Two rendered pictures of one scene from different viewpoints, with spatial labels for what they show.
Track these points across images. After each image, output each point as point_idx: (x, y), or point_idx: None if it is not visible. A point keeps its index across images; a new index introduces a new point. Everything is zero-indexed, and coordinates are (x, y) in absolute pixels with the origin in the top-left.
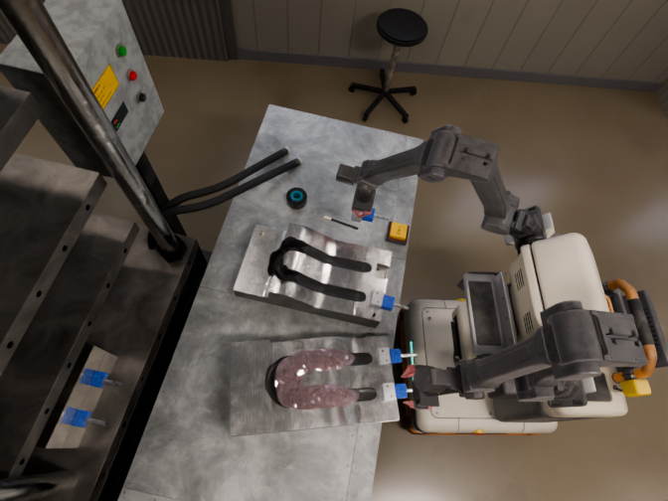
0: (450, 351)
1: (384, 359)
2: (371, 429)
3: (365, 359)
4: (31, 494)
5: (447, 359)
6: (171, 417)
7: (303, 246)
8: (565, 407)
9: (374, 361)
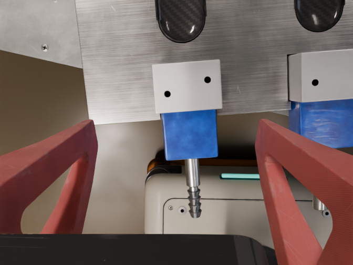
0: (267, 241)
1: (320, 72)
2: (75, 34)
3: (314, 3)
4: None
5: (253, 235)
6: None
7: None
8: None
9: (305, 39)
